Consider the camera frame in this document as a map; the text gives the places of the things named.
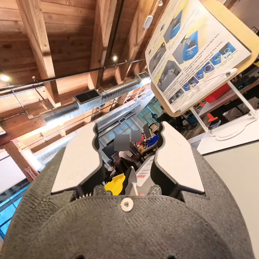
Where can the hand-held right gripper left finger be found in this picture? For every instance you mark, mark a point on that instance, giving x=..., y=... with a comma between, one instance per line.
x=79, y=161

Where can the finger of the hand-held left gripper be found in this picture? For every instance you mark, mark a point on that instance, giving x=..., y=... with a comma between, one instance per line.
x=132, y=180

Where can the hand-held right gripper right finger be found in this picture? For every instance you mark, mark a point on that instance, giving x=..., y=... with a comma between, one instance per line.
x=178, y=161

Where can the laminated paper sheet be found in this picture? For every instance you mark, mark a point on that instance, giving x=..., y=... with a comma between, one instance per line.
x=144, y=168

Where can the yellow plastic bin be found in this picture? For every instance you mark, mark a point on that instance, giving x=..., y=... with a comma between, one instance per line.
x=115, y=184

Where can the small blue bin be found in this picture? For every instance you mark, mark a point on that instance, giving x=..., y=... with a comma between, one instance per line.
x=153, y=141

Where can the computer monitor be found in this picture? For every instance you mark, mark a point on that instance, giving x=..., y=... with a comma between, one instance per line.
x=146, y=130

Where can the orange traffic cone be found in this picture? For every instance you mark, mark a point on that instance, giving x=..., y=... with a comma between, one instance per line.
x=212, y=118

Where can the red plastic bin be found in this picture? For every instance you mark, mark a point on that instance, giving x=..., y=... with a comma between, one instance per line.
x=217, y=95

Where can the black ceiling pipe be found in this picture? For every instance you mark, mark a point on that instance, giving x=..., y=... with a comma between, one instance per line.
x=81, y=72

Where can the round ceiling lamp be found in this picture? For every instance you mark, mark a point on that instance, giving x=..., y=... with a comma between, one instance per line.
x=4, y=78
x=114, y=58

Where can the printed instruction sheet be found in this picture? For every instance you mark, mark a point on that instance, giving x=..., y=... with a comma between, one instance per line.
x=202, y=50

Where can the white ceiling sensor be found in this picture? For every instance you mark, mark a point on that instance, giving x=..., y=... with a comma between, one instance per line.
x=148, y=22

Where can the white document stand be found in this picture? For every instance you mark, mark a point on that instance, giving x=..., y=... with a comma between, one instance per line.
x=230, y=20

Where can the silver ventilation duct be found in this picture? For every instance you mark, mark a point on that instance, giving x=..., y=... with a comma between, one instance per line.
x=113, y=89
x=113, y=116

